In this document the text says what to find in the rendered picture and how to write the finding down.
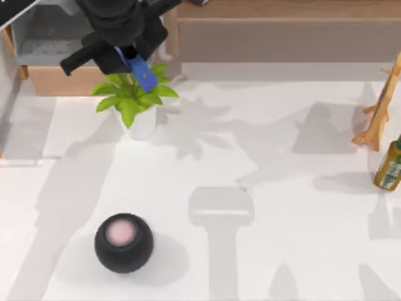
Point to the pale wooden drawer front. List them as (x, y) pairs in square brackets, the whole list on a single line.
[(59, 81)]

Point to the grey pierced drawer inside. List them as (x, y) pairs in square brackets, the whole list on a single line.
[(47, 44)]

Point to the dark object on cupboard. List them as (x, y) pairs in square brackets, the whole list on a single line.
[(199, 2)]

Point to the black round speaker pink top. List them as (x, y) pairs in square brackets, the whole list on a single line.
[(123, 243)]

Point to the green plant in white pot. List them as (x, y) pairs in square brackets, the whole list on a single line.
[(134, 97)]

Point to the green bottle with gold label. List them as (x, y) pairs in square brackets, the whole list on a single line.
[(390, 169)]

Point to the brown wooden cupboard drawer front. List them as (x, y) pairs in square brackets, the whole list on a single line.
[(282, 40)]

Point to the wooden branched rack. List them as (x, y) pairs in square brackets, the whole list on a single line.
[(380, 116)]

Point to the wooden cupboard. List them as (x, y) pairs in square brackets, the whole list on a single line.
[(282, 9)]

